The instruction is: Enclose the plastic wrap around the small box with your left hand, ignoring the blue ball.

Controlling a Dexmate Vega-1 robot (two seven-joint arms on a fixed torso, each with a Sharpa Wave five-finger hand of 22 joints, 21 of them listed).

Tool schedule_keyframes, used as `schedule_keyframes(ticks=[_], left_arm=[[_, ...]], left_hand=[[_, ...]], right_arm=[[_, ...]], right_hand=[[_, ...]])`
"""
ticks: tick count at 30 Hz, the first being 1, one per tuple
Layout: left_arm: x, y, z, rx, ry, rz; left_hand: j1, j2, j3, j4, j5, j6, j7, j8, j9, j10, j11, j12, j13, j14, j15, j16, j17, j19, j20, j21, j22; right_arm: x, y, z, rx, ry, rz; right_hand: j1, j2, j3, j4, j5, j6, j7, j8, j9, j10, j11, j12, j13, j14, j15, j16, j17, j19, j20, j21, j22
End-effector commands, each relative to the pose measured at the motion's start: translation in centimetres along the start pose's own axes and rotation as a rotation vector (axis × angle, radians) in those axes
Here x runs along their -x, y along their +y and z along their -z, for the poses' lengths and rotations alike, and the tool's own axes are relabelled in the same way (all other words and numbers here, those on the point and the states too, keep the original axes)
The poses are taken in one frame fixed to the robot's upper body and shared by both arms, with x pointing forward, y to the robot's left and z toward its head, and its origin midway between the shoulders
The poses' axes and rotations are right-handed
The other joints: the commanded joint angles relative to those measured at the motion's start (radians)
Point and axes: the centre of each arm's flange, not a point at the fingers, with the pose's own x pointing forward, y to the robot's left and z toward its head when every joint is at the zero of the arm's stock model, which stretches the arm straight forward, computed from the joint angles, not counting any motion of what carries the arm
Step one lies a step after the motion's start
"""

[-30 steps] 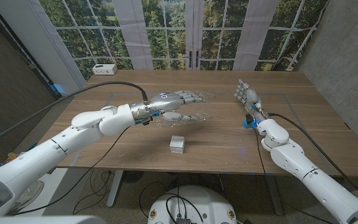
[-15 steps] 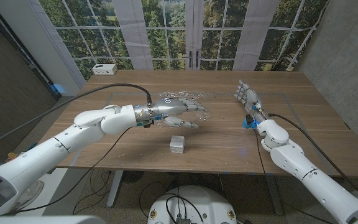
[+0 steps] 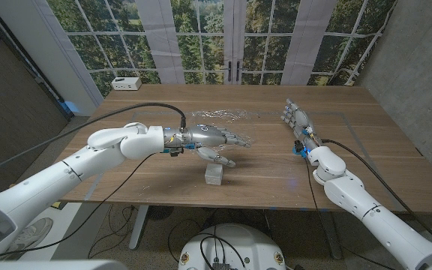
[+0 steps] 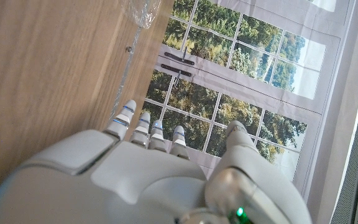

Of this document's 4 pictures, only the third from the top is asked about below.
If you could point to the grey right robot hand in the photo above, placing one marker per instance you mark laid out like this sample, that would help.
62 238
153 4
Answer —
300 122

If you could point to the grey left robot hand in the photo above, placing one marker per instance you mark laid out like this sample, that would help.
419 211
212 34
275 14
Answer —
204 135

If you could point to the clear plastic wrap sheet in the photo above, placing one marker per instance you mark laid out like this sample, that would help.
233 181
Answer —
219 113

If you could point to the small white box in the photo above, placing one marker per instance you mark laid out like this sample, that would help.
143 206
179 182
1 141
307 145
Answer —
213 176

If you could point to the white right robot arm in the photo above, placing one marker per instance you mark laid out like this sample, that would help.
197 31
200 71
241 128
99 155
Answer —
381 221

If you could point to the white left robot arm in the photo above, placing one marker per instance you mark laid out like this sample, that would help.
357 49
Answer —
51 180

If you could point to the blue cylinder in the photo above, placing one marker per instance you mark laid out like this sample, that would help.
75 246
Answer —
295 150

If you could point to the printed forest window backdrop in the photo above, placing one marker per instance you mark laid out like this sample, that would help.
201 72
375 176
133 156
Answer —
276 37

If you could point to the dark round floor object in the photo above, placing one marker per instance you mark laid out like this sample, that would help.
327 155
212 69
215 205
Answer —
159 212

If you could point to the white power strip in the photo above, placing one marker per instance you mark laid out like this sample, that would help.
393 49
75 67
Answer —
126 83

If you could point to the grey table leg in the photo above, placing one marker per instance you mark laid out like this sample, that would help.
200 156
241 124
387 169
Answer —
331 236
138 228

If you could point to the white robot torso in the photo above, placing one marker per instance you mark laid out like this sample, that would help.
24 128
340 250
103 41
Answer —
234 247

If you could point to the blue tape piece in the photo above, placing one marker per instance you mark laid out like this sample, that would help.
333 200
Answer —
69 107

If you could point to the white printed floor mat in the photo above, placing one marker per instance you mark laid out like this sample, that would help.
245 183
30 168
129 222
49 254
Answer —
77 240

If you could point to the grey white sneaker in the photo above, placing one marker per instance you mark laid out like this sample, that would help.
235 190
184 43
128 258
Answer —
32 233

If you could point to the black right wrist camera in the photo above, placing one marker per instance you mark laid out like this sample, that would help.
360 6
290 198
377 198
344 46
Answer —
298 143

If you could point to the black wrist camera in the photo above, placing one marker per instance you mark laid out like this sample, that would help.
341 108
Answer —
298 143
176 152

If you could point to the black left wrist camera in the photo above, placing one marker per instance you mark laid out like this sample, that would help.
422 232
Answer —
176 152

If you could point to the dark wall rail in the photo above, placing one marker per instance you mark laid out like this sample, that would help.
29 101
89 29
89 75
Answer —
39 77

